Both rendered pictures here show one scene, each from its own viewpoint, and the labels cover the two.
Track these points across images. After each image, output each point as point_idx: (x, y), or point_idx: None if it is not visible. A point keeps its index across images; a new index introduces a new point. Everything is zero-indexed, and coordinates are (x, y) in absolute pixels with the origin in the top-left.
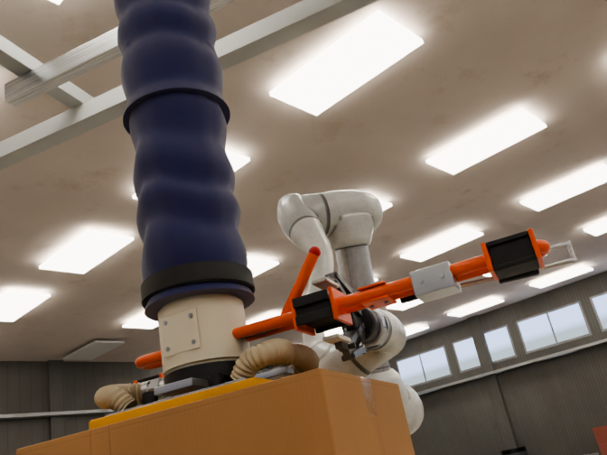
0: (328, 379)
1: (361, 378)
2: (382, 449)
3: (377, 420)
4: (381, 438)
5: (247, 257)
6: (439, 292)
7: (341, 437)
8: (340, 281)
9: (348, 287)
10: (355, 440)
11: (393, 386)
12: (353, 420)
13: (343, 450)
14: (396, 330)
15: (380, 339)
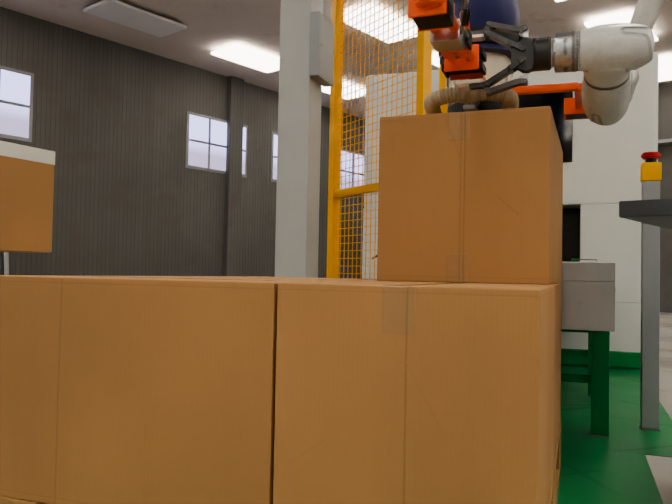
0: (388, 123)
1: (451, 114)
2: (462, 162)
3: (465, 142)
4: (466, 155)
5: (491, 15)
6: (441, 46)
7: (390, 156)
8: (495, 27)
9: (511, 28)
10: (412, 157)
11: (530, 110)
12: (416, 145)
13: (389, 164)
14: (591, 48)
15: (556, 64)
